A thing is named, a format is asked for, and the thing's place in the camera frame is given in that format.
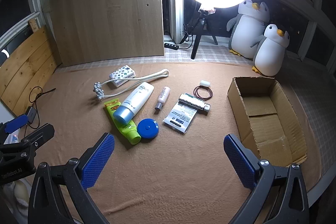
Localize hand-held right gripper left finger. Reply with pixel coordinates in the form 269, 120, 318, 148
28, 133, 115, 224

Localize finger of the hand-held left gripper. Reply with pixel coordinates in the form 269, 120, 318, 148
18, 123, 55, 151
0, 114, 29, 135

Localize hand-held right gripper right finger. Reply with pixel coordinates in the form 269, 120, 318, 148
223, 134, 309, 224

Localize green tube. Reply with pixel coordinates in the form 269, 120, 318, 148
104, 100, 142, 145

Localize cardboard box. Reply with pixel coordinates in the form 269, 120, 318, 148
227, 76, 308, 167

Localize blue round tape measure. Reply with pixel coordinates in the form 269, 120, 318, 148
137, 118, 159, 140

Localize white roller massager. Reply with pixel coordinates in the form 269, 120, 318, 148
93, 69, 170, 102

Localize white tube with blue cap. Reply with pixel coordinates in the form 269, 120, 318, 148
113, 84, 154, 125

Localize white printed packet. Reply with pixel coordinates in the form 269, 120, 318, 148
162, 101, 198, 134

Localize patterned cylinder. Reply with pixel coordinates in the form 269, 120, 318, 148
178, 93, 211, 114

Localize patterned tissue pack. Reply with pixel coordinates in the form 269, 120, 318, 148
109, 65, 137, 87

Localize small cosmetic bottle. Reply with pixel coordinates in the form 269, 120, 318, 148
155, 86, 171, 114

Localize white power strip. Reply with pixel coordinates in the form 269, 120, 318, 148
3, 132, 23, 146

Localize grey power adapter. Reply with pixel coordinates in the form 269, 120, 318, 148
25, 106, 37, 123

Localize tan blanket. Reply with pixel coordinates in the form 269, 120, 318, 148
31, 61, 323, 224

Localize brown rubber bands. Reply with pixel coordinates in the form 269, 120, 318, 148
193, 85, 213, 101

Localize checked bed sheet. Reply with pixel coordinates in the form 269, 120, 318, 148
164, 44, 336, 188

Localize small wooden block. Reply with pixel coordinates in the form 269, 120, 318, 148
28, 18, 40, 33

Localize small penguin plush toy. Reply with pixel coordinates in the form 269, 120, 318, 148
251, 24, 290, 77

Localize black tripod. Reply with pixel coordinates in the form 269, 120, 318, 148
181, 7, 218, 60

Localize large penguin plush toy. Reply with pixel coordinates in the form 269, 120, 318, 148
226, 0, 271, 59

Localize light wooden board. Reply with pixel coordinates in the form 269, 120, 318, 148
49, 0, 165, 67

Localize black cable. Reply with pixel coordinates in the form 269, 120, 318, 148
28, 86, 57, 109

